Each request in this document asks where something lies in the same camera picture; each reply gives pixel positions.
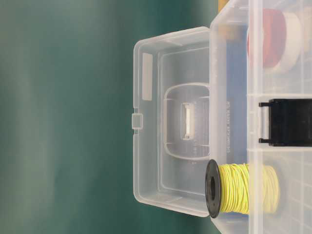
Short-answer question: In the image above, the red tape roll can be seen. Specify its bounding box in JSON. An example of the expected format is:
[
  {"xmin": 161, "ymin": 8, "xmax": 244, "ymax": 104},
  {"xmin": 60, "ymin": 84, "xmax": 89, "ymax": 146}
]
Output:
[{"xmin": 262, "ymin": 8, "xmax": 287, "ymax": 73}]

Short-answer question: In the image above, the yellow wire spool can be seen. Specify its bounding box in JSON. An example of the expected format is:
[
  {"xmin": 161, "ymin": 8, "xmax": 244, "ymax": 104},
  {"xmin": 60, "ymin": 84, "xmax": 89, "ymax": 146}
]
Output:
[{"xmin": 205, "ymin": 159, "xmax": 280, "ymax": 218}]

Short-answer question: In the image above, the black plastic box latch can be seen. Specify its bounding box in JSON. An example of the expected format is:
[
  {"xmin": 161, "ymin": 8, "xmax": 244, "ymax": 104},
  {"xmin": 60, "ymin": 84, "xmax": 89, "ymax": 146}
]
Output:
[{"xmin": 258, "ymin": 98, "xmax": 312, "ymax": 147}]

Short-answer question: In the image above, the clear plastic tool box lid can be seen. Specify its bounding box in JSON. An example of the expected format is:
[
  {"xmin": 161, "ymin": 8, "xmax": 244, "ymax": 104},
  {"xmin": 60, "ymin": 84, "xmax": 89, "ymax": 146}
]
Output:
[{"xmin": 132, "ymin": 27, "xmax": 211, "ymax": 217}]

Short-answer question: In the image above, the white tape roll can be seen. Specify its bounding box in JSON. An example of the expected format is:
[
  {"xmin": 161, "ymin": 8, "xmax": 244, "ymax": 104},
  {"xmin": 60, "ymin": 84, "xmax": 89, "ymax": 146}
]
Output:
[{"xmin": 273, "ymin": 12, "xmax": 302, "ymax": 73}]

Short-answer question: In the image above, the clear plastic tool box base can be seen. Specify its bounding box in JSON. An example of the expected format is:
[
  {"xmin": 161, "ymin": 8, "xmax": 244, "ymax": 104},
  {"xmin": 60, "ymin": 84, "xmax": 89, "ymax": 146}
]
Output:
[{"xmin": 210, "ymin": 0, "xmax": 312, "ymax": 234}]

